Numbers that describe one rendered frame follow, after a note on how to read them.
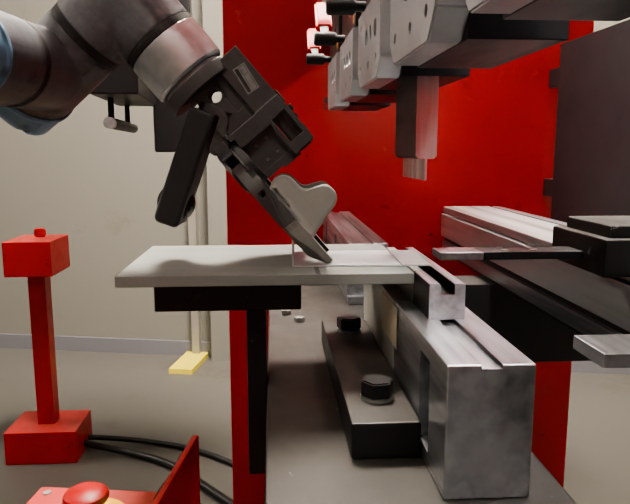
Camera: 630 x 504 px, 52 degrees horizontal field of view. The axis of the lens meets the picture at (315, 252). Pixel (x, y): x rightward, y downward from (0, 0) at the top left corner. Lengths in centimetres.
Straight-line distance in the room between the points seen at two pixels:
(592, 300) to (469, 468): 39
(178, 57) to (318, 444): 36
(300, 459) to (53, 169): 331
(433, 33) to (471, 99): 115
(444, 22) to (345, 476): 32
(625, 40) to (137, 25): 96
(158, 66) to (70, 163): 309
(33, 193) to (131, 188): 56
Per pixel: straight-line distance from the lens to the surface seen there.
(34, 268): 237
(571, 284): 86
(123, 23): 63
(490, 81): 158
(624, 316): 76
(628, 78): 133
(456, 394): 44
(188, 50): 61
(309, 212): 60
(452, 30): 43
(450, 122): 155
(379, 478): 49
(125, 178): 356
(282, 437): 55
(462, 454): 46
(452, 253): 67
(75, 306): 380
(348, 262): 61
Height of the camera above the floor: 111
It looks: 9 degrees down
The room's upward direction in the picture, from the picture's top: straight up
